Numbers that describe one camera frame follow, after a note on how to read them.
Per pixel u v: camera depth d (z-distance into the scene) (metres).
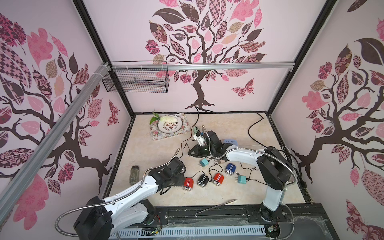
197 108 1.18
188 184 0.81
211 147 0.70
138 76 0.94
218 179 0.83
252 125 1.08
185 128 1.11
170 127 1.10
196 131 0.84
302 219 0.73
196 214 0.73
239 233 0.70
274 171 0.47
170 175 0.62
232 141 1.00
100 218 0.39
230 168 0.87
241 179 0.83
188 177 0.85
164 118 1.13
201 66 0.93
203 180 0.83
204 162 0.90
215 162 0.92
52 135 0.54
